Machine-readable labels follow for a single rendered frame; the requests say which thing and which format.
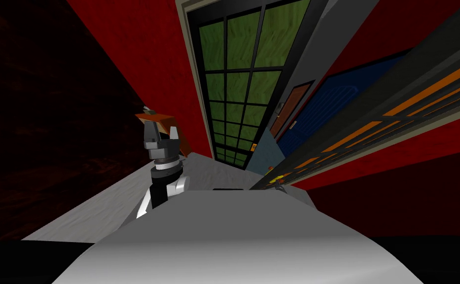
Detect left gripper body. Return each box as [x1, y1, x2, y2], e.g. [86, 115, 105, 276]
[144, 137, 182, 161]

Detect brown door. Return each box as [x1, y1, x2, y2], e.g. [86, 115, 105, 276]
[269, 80, 317, 139]

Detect blue door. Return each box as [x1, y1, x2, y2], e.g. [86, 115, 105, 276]
[276, 51, 413, 159]

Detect orange brown block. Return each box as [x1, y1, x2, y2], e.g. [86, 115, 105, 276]
[134, 112, 194, 158]

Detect yellow orange door handle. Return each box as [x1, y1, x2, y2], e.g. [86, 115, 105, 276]
[267, 165, 289, 194]

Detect black framed green glass door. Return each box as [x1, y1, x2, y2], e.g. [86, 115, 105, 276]
[174, 0, 329, 172]

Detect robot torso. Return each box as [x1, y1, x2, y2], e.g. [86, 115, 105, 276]
[51, 188, 425, 284]

